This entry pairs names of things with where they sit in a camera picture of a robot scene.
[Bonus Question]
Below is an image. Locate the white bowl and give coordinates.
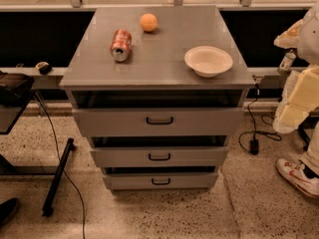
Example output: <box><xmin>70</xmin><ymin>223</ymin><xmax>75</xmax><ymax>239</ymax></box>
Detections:
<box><xmin>184</xmin><ymin>46</ymin><xmax>233</xmax><ymax>78</ymax></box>

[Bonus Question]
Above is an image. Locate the small bottle on ledge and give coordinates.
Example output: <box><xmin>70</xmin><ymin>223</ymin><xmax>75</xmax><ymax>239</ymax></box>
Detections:
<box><xmin>278</xmin><ymin>49</ymin><xmax>296</xmax><ymax>75</ymax></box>

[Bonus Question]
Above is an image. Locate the white red sneaker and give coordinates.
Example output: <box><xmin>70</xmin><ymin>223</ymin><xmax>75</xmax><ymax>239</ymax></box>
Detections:
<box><xmin>276</xmin><ymin>158</ymin><xmax>319</xmax><ymax>198</ymax></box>

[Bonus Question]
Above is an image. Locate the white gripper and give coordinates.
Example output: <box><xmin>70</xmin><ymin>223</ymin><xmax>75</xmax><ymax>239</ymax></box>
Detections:
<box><xmin>273</xmin><ymin>20</ymin><xmax>319</xmax><ymax>127</ymax></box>

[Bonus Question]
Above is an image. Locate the grey bottom drawer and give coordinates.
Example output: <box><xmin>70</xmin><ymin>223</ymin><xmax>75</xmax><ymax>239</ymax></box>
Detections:
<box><xmin>103</xmin><ymin>172</ymin><xmax>218</xmax><ymax>190</ymax></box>

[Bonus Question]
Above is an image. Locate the grey drawer cabinet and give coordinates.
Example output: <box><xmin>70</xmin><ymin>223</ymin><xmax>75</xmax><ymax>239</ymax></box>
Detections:
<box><xmin>60</xmin><ymin>6</ymin><xmax>254</xmax><ymax>178</ymax></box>

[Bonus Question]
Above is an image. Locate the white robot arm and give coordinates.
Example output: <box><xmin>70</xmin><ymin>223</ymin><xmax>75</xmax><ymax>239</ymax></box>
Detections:
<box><xmin>273</xmin><ymin>3</ymin><xmax>319</xmax><ymax>133</ymax></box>

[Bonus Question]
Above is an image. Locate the grey drawer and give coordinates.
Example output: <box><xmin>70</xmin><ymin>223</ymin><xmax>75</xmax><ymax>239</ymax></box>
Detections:
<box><xmin>73</xmin><ymin>108</ymin><xmax>243</xmax><ymax>136</ymax></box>
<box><xmin>103</xmin><ymin>172</ymin><xmax>218</xmax><ymax>190</ymax></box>
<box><xmin>91</xmin><ymin>146</ymin><xmax>228</xmax><ymax>167</ymax></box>

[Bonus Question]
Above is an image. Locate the black cable on left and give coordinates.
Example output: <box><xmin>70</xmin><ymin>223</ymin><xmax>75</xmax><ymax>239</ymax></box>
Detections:
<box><xmin>33</xmin><ymin>91</ymin><xmax>88</xmax><ymax>239</ymax></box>

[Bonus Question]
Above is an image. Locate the black power cable right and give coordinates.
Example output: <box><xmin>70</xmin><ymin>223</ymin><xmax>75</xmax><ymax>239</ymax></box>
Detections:
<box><xmin>238</xmin><ymin>83</ymin><xmax>283</xmax><ymax>155</ymax></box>

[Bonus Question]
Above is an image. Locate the grey top drawer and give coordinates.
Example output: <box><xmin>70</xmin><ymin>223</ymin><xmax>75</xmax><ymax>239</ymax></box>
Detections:
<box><xmin>73</xmin><ymin>108</ymin><xmax>243</xmax><ymax>136</ymax></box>

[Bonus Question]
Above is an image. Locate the yellow black tape measure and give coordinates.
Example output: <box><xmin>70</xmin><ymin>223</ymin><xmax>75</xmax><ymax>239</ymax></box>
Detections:
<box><xmin>35</xmin><ymin>62</ymin><xmax>52</xmax><ymax>75</ymax></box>

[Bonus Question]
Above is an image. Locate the orange ball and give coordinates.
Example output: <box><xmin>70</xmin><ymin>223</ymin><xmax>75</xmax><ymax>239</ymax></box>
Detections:
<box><xmin>140</xmin><ymin>14</ymin><xmax>158</xmax><ymax>32</ymax></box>

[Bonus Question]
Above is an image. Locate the red soda can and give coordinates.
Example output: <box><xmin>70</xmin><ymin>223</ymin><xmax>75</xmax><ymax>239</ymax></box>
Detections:
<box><xmin>110</xmin><ymin>29</ymin><xmax>132</xmax><ymax>62</ymax></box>

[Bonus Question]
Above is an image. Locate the black shoe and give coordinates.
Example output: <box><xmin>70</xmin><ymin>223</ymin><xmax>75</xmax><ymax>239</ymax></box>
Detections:
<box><xmin>0</xmin><ymin>197</ymin><xmax>20</xmax><ymax>225</ymax></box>

